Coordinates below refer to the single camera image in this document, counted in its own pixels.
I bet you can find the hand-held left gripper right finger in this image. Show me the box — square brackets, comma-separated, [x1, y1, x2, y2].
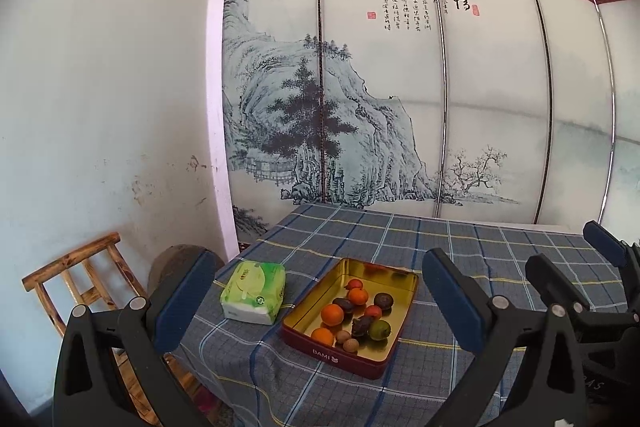
[421, 248, 587, 427]

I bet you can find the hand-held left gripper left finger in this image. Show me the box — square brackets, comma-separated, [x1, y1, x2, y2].
[52, 246, 217, 427]

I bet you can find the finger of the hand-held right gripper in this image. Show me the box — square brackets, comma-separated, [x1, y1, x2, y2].
[525, 254, 593, 324]
[582, 220, 640, 293]

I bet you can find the red and gold tin box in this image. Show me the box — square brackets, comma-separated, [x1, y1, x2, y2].
[280, 257, 420, 380]

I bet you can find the blue plaid tablecloth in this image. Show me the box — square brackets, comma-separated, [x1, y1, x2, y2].
[170, 202, 640, 427]

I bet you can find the green tissue pack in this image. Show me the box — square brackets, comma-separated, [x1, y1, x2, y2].
[220, 259, 287, 327]

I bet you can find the dark red object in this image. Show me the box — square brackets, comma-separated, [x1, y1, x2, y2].
[192, 384, 221, 414]

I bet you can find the wooden chair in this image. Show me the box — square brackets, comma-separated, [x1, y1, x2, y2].
[21, 232, 201, 427]

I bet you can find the landscape painted folding screen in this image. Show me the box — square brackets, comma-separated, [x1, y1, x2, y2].
[220, 0, 640, 253]

